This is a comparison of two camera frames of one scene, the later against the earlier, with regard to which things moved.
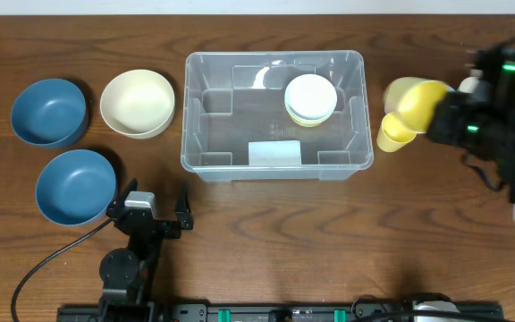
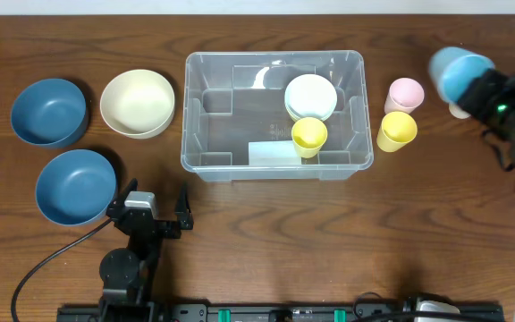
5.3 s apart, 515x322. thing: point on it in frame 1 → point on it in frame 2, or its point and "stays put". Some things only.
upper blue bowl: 50,112 stays put
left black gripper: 148,224 stays put
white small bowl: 310,97 stays put
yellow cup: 414,99 → 308,134
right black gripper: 445,120 → 478,96
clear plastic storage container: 276,115 stays put
